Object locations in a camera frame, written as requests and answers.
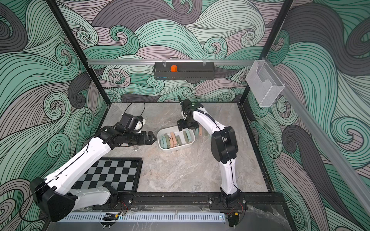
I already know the white slotted cable duct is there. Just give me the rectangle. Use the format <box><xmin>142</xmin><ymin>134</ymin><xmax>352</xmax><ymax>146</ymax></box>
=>
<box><xmin>60</xmin><ymin>212</ymin><xmax>226</xmax><ymax>223</ymax></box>

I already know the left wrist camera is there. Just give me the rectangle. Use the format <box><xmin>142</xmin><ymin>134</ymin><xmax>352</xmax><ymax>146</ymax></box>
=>
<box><xmin>119</xmin><ymin>113</ymin><xmax>145</xmax><ymax>133</ymax></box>

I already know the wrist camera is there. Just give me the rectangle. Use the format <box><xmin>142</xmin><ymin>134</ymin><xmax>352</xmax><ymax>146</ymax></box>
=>
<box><xmin>180</xmin><ymin>99</ymin><xmax>193</xmax><ymax>112</ymax></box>
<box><xmin>119</xmin><ymin>113</ymin><xmax>145</xmax><ymax>133</ymax></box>

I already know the aluminium wall rail right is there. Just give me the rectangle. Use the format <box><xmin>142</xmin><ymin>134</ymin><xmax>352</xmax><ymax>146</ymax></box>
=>
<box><xmin>262</xmin><ymin>58</ymin><xmax>370</xmax><ymax>214</ymax></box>

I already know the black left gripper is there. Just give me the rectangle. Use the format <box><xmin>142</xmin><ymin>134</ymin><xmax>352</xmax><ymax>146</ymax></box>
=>
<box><xmin>124</xmin><ymin>131</ymin><xmax>157</xmax><ymax>146</ymax></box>

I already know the white storage box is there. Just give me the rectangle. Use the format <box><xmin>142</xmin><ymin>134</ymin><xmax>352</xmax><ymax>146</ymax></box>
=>
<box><xmin>157</xmin><ymin>126</ymin><xmax>195</xmax><ymax>152</ymax></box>

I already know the aluminium wall rail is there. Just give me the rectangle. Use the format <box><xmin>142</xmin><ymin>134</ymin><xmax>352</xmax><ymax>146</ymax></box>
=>
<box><xmin>262</xmin><ymin>58</ymin><xmax>370</xmax><ymax>214</ymax></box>
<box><xmin>87</xmin><ymin>59</ymin><xmax>254</xmax><ymax>66</ymax></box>

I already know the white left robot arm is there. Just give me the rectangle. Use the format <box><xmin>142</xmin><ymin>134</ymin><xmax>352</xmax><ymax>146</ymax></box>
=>
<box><xmin>30</xmin><ymin>126</ymin><xmax>157</xmax><ymax>222</ymax></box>

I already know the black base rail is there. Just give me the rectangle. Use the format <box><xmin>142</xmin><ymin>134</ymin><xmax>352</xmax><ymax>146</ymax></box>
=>
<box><xmin>118</xmin><ymin>192</ymin><xmax>285</xmax><ymax>210</ymax></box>

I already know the black white checkerboard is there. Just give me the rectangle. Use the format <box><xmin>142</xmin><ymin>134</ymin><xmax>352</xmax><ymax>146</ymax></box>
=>
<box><xmin>72</xmin><ymin>157</ymin><xmax>143</xmax><ymax>192</ymax></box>

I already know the black right corner post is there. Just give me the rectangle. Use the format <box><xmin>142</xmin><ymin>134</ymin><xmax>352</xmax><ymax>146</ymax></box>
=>
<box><xmin>239</xmin><ymin>1</ymin><xmax>293</xmax><ymax>108</ymax></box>

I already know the clear acrylic wall holder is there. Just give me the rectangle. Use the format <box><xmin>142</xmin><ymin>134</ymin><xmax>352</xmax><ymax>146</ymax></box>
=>
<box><xmin>246</xmin><ymin>60</ymin><xmax>285</xmax><ymax>107</ymax></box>

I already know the black corner frame post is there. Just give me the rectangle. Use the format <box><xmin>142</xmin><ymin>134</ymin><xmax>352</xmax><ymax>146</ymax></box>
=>
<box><xmin>46</xmin><ymin>0</ymin><xmax>112</xmax><ymax>107</ymax></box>

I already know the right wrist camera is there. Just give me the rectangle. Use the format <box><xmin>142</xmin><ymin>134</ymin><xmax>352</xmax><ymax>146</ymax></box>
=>
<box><xmin>180</xmin><ymin>99</ymin><xmax>193</xmax><ymax>112</ymax></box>

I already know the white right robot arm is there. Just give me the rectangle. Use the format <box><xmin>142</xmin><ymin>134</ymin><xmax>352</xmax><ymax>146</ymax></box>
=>
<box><xmin>177</xmin><ymin>97</ymin><xmax>241</xmax><ymax>208</ymax></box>

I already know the black wall shelf tray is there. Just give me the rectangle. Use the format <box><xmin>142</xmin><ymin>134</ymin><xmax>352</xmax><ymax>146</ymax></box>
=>
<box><xmin>153</xmin><ymin>62</ymin><xmax>216</xmax><ymax>81</ymax></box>

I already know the orange block on shelf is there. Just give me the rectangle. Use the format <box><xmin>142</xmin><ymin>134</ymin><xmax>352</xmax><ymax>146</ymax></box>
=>
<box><xmin>171</xmin><ymin>64</ymin><xmax>178</xmax><ymax>72</ymax></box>

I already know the aluminium wall rail back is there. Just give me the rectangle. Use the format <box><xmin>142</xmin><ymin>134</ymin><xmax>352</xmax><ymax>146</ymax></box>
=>
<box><xmin>87</xmin><ymin>59</ymin><xmax>254</xmax><ymax>66</ymax></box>

